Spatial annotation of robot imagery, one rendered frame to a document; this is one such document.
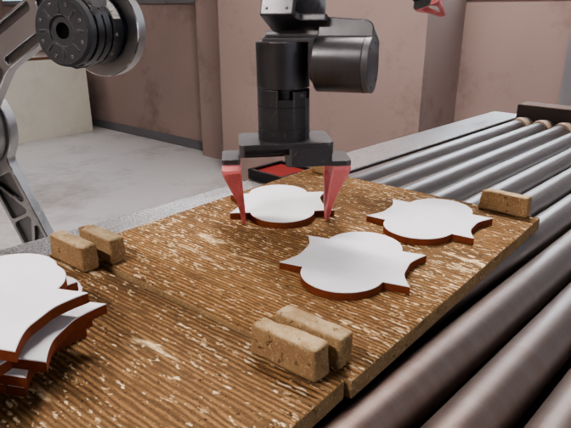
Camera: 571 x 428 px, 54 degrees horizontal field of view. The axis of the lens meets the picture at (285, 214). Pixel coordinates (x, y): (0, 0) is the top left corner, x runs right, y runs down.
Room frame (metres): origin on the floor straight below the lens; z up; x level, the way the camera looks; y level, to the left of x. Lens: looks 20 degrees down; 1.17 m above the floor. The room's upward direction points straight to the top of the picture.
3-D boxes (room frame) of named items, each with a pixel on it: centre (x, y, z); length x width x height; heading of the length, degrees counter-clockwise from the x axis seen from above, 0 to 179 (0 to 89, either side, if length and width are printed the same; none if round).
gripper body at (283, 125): (0.61, 0.00, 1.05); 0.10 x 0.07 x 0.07; 95
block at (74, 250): (0.50, 0.21, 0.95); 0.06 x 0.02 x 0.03; 51
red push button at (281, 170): (0.86, 0.01, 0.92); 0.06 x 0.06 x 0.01; 46
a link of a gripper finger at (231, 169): (0.61, 0.04, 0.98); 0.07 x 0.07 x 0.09; 5
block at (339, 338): (0.35, -0.02, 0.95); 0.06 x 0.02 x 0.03; 50
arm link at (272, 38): (0.61, 0.00, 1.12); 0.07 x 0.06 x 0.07; 70
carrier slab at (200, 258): (0.58, -0.04, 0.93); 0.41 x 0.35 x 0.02; 140
